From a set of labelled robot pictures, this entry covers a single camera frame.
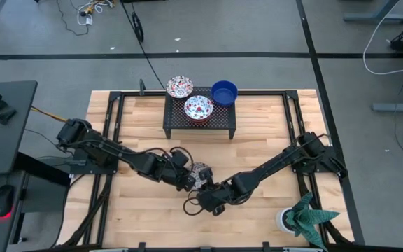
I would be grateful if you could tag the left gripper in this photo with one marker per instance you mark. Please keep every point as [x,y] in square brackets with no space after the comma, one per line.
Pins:
[175,176]

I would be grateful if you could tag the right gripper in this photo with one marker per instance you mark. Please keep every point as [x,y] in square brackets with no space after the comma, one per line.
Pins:
[217,197]

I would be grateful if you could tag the black floral mini bowl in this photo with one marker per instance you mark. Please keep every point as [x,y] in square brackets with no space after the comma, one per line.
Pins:
[198,175]
[179,87]

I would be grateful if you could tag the red floral mini bowl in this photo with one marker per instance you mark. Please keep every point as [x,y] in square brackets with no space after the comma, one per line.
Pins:
[198,108]

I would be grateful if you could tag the blue mini bowl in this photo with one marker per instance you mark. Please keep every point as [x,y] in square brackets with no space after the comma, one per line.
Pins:
[224,94]

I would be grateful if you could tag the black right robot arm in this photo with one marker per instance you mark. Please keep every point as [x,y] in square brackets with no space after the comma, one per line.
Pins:
[275,164]

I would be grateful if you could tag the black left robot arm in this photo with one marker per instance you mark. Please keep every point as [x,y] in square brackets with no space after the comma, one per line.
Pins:
[117,152]

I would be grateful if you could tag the black perforated metal shelf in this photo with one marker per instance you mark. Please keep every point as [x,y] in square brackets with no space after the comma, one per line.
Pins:
[222,120]

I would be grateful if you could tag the snake plant in white pot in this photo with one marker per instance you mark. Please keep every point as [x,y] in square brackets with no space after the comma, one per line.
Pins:
[306,218]

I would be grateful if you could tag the white power adapter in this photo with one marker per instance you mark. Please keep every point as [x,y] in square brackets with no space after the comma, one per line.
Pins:
[89,21]

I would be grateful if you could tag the black computer mouse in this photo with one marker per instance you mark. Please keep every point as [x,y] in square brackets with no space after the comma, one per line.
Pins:
[3,199]

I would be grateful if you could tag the black desk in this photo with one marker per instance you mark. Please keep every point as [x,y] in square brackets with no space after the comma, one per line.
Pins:
[2,147]

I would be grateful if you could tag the black crumpled cloth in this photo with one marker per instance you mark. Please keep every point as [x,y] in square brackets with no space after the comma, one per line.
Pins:
[3,112]

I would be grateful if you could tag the grey desk foot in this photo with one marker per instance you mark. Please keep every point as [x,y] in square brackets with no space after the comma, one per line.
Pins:
[397,106]
[380,17]

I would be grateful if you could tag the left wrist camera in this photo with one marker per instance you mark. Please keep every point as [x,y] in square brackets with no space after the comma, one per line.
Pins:
[180,158]

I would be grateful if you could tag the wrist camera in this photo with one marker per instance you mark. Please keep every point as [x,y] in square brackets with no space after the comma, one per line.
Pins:
[180,158]
[219,210]

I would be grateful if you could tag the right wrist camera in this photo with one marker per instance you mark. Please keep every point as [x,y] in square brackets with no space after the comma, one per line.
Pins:
[219,210]

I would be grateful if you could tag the black metal table frame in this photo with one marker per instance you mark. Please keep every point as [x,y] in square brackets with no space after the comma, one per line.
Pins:
[294,115]

